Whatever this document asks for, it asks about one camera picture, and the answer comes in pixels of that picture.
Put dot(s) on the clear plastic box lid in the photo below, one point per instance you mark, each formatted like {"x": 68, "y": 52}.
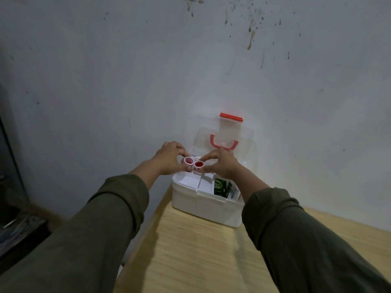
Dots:
{"x": 244, "y": 140}

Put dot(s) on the person's left thumb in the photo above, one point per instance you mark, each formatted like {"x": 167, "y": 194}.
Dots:
{"x": 185, "y": 168}

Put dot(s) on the person's right forearm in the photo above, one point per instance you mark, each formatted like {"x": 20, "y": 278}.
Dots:
{"x": 293, "y": 234}

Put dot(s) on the white plastic storage box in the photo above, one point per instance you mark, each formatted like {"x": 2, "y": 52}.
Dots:
{"x": 201, "y": 201}

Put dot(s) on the dark low shelf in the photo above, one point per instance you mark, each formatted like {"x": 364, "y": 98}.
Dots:
{"x": 18, "y": 234}

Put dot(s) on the red lid latch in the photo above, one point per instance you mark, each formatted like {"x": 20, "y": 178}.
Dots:
{"x": 231, "y": 117}

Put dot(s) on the white and blue medicine packet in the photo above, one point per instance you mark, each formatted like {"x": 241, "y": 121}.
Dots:
{"x": 234, "y": 193}

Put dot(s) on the person's left forearm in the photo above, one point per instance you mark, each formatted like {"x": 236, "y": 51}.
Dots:
{"x": 91, "y": 222}

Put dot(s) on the green medicine packet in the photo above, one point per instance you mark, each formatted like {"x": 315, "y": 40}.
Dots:
{"x": 220, "y": 187}

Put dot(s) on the person's right thumb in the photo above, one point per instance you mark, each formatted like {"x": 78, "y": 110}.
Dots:
{"x": 207, "y": 169}

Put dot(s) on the person's right hand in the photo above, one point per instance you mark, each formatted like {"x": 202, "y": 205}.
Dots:
{"x": 224, "y": 166}

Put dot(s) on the person's left hand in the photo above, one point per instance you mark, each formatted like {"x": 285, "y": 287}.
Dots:
{"x": 167, "y": 160}

